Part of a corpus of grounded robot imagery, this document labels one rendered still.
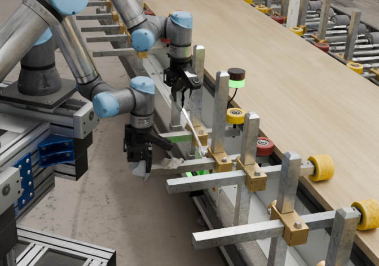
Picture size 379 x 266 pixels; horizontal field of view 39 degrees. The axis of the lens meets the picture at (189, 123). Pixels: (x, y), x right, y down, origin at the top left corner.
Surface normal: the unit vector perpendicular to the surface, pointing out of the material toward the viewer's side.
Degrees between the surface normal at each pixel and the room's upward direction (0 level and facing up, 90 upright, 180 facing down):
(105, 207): 0
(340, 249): 90
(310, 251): 90
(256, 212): 0
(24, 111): 90
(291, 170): 90
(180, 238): 0
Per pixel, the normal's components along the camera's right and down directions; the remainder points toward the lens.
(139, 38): -0.16, 0.44
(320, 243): -0.95, 0.10
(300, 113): 0.04, -0.89
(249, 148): 0.30, 0.44
